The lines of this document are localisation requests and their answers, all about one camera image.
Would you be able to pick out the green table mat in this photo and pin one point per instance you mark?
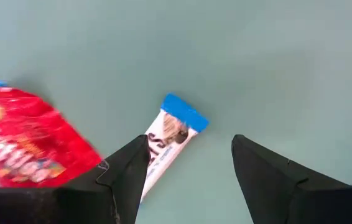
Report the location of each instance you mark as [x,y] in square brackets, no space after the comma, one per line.
[257,62]

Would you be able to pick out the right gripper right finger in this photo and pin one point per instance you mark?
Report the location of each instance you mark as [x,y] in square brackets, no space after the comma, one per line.
[272,186]

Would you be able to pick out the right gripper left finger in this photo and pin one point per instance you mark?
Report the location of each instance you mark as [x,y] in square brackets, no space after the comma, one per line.
[117,186]

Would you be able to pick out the red candy bag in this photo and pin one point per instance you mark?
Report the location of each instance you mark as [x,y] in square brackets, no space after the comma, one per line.
[39,130]

